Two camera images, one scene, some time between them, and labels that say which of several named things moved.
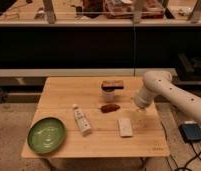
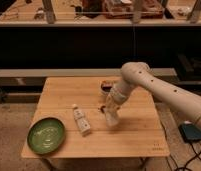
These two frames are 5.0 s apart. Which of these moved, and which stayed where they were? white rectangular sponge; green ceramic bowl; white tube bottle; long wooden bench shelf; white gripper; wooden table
Moved: white rectangular sponge; white gripper
Stayed: long wooden bench shelf; green ceramic bowl; white tube bottle; wooden table
